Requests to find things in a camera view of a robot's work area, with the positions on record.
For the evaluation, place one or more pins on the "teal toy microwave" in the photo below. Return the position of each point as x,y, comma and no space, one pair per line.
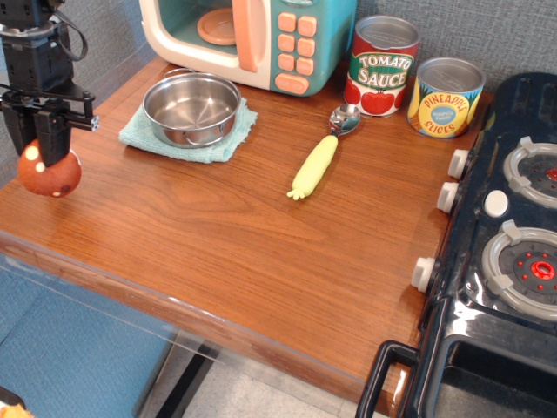
291,47

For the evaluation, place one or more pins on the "pineapple slices can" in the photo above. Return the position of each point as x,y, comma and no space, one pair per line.
445,96

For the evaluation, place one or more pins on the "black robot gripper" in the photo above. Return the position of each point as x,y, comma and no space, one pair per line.
40,64

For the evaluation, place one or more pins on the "stainless steel pot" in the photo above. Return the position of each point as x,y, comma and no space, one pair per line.
189,109

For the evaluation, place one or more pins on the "black toy stove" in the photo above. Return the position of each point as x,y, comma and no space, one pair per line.
488,327

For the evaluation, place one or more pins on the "tomato sauce can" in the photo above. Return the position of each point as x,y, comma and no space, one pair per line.
383,53

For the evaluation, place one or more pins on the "light blue cloth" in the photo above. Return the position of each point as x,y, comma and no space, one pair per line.
138,134

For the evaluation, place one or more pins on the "orange object at corner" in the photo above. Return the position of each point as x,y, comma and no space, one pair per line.
12,405

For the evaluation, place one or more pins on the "white stove knob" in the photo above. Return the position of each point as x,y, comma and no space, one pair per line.
422,273
447,196
457,163

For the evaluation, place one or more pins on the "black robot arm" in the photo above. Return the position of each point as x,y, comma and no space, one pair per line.
41,101

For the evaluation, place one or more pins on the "white stove knob rear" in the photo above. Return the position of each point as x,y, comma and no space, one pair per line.
457,163

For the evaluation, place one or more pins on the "white stove knob middle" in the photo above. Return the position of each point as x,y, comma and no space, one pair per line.
447,196

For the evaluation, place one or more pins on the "black table leg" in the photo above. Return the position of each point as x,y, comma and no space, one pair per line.
189,382

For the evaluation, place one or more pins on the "spoon with yellow-green handle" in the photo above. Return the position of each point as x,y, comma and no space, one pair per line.
343,120

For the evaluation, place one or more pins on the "white stove knob front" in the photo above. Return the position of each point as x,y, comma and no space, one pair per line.
422,273

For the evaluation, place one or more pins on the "brown plush toy mushroom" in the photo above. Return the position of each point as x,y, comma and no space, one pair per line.
54,181

